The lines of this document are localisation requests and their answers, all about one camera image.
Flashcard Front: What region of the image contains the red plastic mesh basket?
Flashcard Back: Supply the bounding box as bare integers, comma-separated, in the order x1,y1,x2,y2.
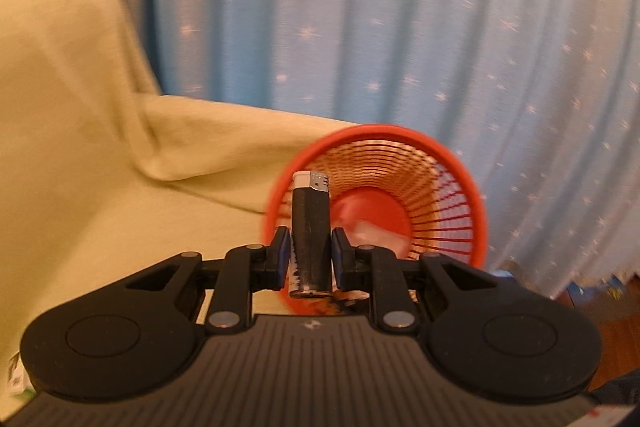
262,123,487,315

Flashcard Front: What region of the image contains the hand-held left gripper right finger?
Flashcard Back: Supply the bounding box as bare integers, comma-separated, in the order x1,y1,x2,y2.
331,227,497,335

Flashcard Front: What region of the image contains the black lighter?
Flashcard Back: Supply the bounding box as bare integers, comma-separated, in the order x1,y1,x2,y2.
287,170,333,300

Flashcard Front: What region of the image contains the dark cloth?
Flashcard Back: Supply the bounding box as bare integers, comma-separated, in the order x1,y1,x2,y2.
589,371,640,409

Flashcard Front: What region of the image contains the blue star-print curtain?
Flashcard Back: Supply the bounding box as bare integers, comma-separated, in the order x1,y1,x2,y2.
70,0,640,303

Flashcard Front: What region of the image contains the yellow-green fleece blanket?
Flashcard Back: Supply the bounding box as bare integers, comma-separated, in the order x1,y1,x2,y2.
0,0,361,413

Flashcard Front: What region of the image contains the white packet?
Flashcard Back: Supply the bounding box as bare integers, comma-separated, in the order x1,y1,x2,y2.
9,354,37,397

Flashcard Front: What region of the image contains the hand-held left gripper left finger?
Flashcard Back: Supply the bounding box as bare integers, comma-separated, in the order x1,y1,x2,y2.
124,226,292,336

